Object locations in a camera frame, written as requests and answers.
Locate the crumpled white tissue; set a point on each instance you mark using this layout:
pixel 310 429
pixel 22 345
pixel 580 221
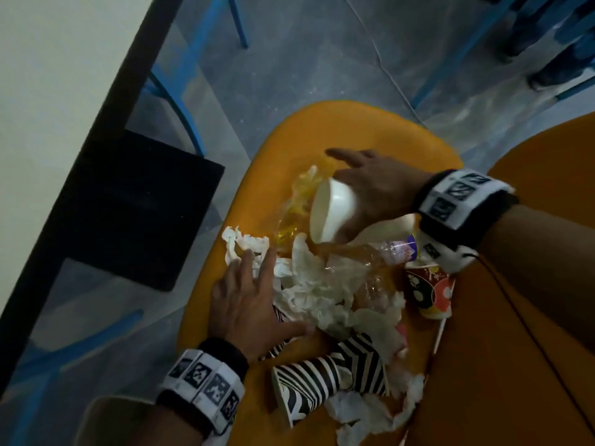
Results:
pixel 372 413

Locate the blue metal chair frame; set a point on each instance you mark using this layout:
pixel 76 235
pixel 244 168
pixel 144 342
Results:
pixel 460 51
pixel 186 83
pixel 51 362

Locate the person's left hand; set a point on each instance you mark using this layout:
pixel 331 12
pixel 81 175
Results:
pixel 244 315

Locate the red patterned paper cup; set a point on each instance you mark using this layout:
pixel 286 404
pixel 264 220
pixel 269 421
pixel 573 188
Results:
pixel 432 292

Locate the person's right forearm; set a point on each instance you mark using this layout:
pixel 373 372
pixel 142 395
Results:
pixel 544 264

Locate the crushed zebra striped cup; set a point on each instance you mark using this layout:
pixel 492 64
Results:
pixel 365 362

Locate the person's right fingers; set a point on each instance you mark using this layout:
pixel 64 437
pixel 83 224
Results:
pixel 346 156

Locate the person's left middle finger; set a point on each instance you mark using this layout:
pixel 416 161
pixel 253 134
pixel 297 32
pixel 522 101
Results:
pixel 247 271

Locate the clear plastic bottle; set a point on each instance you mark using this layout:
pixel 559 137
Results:
pixel 372 255

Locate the person's left thumb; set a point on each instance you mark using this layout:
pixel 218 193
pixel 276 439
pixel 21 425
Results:
pixel 295 330

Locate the pile of crumpled white tissues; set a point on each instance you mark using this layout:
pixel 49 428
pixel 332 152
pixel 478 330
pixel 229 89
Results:
pixel 316 292

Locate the zebra striped paper cup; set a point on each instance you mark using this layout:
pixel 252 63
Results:
pixel 307 383

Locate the person's left little finger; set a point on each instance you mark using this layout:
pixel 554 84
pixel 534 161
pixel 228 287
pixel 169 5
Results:
pixel 216 294

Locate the marker-printed right wristband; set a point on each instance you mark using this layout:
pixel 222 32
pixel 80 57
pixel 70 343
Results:
pixel 458 204

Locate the person's left forearm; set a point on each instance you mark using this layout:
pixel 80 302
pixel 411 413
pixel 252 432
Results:
pixel 167 429

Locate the crushed white paper cup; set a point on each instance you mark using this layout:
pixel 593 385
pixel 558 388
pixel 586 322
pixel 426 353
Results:
pixel 388 229

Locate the beige bin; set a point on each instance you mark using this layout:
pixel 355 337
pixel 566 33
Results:
pixel 111 422

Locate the marker-printed wristband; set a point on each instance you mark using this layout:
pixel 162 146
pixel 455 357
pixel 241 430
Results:
pixel 204 383
pixel 458 204

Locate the flattened zebra striped cup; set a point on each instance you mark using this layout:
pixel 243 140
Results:
pixel 279 320

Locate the person's right hand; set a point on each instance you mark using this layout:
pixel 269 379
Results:
pixel 383 190

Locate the yellow clear plastic wrap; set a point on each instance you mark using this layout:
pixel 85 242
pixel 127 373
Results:
pixel 297 204

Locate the white straw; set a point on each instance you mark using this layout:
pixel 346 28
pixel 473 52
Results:
pixel 439 336

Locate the marker-printed left wristband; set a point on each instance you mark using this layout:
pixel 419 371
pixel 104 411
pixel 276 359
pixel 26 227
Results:
pixel 204 383

